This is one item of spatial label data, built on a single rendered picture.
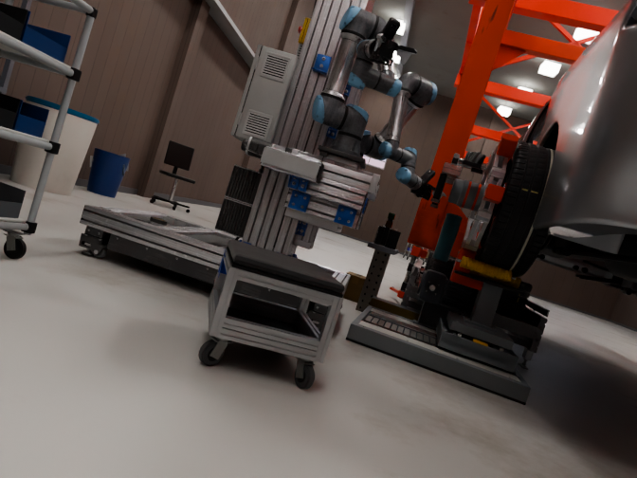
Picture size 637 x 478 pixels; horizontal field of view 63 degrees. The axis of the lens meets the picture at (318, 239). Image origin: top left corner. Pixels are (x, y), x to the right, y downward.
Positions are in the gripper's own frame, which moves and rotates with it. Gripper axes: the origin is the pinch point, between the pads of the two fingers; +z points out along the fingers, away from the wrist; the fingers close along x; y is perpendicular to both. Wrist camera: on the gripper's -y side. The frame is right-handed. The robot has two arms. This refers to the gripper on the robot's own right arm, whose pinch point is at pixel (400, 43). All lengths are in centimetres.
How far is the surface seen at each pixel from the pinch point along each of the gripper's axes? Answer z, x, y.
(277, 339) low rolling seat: 49, 21, 97
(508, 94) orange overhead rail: -572, -432, -102
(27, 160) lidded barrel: -292, 154, 154
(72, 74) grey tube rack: -40, 103, 53
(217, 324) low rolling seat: 47, 39, 98
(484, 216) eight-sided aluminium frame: -23, -81, 49
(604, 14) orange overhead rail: -298, -314, -161
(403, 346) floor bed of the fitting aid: -8, -59, 116
